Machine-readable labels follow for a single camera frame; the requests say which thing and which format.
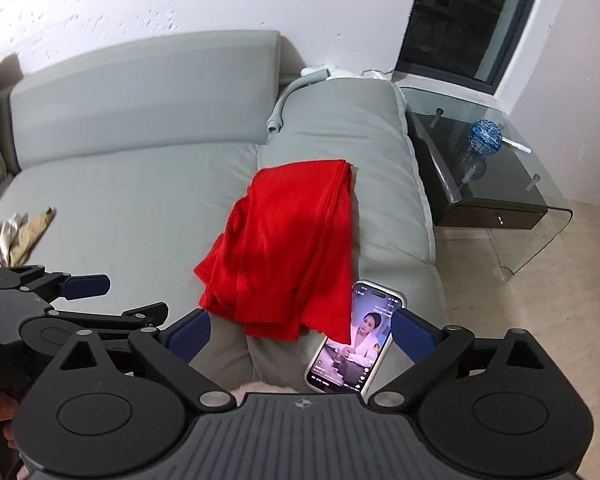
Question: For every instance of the red long pants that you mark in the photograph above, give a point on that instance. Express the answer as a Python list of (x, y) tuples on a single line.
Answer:
[(283, 263)]

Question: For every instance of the person's left hand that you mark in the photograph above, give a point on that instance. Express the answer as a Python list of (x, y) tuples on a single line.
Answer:
[(8, 407)]

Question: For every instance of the dark window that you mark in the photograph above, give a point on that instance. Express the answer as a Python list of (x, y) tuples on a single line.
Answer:
[(464, 42)]

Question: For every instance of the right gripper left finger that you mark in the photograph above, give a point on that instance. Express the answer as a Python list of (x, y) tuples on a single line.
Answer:
[(164, 357)]

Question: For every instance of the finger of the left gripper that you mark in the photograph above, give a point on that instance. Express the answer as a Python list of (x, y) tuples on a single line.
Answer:
[(52, 285), (134, 319)]

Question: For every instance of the tan crumpled garment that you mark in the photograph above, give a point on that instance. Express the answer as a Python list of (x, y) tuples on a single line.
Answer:
[(31, 234)]

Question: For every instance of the white printed hoodie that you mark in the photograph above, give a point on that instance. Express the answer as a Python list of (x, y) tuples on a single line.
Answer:
[(9, 230)]

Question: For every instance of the smartphone with lit screen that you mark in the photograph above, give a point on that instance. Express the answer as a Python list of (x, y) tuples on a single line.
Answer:
[(338, 367)]

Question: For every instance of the pink fluffy blanket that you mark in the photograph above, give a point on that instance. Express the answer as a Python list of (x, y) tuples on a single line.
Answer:
[(258, 387)]

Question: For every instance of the glass side table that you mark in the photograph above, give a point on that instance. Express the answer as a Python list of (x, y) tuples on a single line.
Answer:
[(509, 195)]

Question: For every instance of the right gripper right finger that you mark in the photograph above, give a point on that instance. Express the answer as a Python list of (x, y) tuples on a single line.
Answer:
[(433, 351)]

